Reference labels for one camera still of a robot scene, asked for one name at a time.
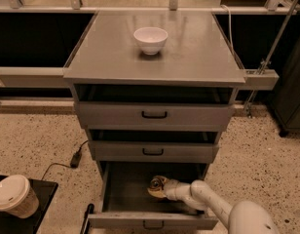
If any white bowl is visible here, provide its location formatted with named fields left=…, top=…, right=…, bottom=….
left=133, top=27, right=169, bottom=55

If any top grey drawer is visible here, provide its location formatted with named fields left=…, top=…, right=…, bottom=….
left=74, top=102, right=234, bottom=132

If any white hanging cable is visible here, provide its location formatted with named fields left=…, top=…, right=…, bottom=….
left=219, top=4, right=236, bottom=56

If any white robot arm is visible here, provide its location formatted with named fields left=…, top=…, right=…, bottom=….
left=147, top=175, right=280, bottom=234

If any bottom grey open drawer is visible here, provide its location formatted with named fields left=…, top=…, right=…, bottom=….
left=89, top=162, right=217, bottom=230

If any metal diagonal rod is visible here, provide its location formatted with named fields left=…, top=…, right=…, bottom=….
left=244, top=0, right=299, bottom=118

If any middle grey drawer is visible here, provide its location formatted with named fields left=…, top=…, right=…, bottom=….
left=89, top=141, right=219, bottom=164

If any grey metal drawer cabinet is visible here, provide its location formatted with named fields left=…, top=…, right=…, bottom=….
left=62, top=10, right=247, bottom=180

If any paper coffee cup white lid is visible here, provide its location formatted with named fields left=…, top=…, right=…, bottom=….
left=0, top=175, right=39, bottom=218

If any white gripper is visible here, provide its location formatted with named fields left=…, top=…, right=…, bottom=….
left=148, top=175, right=185, bottom=201

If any orange coke can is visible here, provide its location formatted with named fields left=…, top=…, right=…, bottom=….
left=149, top=178, right=165, bottom=191

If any dark cabinet at right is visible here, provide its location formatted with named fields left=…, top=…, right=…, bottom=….
left=269, top=34, right=300, bottom=137

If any black power adapter with cable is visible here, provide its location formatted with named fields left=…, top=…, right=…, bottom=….
left=42, top=140, right=87, bottom=179

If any black side table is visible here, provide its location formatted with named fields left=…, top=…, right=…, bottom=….
left=0, top=175, right=58, bottom=234

